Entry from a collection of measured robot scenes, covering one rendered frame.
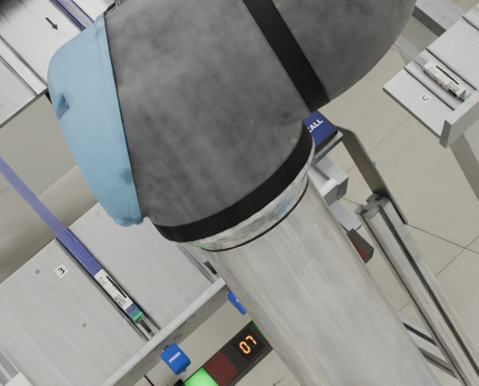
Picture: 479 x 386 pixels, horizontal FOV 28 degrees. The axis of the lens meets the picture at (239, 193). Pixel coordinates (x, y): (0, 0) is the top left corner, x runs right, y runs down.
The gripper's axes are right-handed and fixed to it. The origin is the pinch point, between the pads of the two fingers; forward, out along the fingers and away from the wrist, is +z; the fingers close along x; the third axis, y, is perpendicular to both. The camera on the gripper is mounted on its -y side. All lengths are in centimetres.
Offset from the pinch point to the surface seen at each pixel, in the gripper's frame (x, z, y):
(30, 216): 20, 79, 11
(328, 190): -6.3, -4.5, -26.2
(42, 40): 6.1, 8.7, 16.3
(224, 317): 9.2, 35.8, -30.3
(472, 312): -35, 72, -65
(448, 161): -71, 112, -41
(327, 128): -11.5, -5.4, -20.2
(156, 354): 23.4, -1.4, -27.2
